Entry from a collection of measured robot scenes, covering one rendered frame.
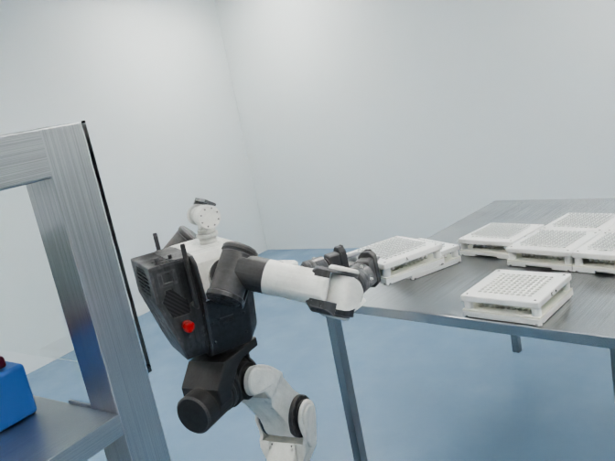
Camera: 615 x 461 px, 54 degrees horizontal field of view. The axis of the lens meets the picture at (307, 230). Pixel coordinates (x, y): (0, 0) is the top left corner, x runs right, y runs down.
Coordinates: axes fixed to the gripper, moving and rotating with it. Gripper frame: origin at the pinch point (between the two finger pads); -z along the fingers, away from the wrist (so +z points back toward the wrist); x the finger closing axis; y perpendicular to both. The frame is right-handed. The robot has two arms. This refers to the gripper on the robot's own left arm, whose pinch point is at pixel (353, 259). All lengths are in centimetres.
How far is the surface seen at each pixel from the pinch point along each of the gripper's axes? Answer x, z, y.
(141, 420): -22, 79, 106
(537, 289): 11, -37, 46
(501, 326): 19, -23, 45
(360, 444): 80, 5, -18
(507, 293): 11, -29, 42
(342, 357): 42.1, 4.6, -18.3
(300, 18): -124, -158, -393
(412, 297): 18.1, -16.6, 5.7
